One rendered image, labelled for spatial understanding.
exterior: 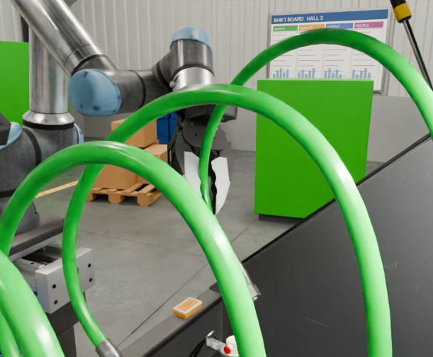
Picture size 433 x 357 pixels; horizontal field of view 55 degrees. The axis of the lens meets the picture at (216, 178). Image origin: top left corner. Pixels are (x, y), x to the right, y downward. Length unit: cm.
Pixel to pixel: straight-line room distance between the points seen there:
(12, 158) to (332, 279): 69
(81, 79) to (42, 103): 35
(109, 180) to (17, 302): 445
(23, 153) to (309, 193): 307
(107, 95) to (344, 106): 309
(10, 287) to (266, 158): 363
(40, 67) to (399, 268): 82
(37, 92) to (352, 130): 297
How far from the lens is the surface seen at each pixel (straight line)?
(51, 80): 103
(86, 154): 26
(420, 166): 65
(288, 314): 82
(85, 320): 48
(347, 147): 370
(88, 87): 69
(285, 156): 375
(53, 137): 105
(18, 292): 20
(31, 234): 100
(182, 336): 80
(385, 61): 36
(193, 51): 75
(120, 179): 456
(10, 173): 99
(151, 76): 78
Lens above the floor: 139
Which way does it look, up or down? 15 degrees down
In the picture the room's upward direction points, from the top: straight up
